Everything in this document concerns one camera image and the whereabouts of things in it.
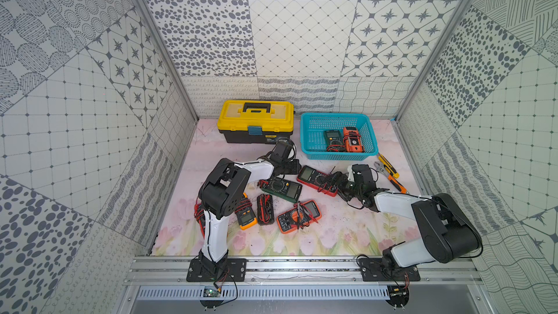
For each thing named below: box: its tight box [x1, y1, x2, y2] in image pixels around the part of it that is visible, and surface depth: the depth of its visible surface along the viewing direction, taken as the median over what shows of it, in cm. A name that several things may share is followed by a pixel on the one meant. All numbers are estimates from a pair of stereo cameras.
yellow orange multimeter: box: [234, 192, 258, 231], surface depth 85 cm
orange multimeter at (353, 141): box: [342, 126, 365, 153], surface depth 109 cm
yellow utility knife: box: [377, 152, 401, 179], surface depth 103 cm
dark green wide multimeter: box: [257, 177, 303, 203], surface depth 94 cm
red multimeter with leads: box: [296, 164, 338, 197], surface depth 95 cm
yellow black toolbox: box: [217, 100, 295, 144], surface depth 102 cm
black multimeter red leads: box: [256, 194, 275, 226], surface depth 86 cm
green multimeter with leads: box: [324, 130, 346, 152], surface depth 109 cm
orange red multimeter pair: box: [276, 199, 322, 235], surface depth 84 cm
